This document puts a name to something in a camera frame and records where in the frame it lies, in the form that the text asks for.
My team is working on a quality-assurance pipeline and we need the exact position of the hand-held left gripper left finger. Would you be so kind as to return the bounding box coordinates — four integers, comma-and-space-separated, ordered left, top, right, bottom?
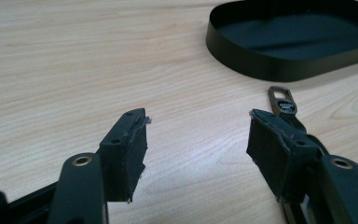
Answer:
98, 107, 152, 204

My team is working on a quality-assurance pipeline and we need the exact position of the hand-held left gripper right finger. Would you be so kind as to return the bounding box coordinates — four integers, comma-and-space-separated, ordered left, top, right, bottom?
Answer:
245, 108, 322, 204

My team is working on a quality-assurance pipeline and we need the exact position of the metal key tag black strap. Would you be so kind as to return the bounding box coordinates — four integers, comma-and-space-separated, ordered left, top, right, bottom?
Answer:
268, 86, 330, 156

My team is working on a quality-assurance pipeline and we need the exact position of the black oval metal tray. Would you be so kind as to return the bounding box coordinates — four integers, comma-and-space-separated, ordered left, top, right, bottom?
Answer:
205, 0, 358, 83

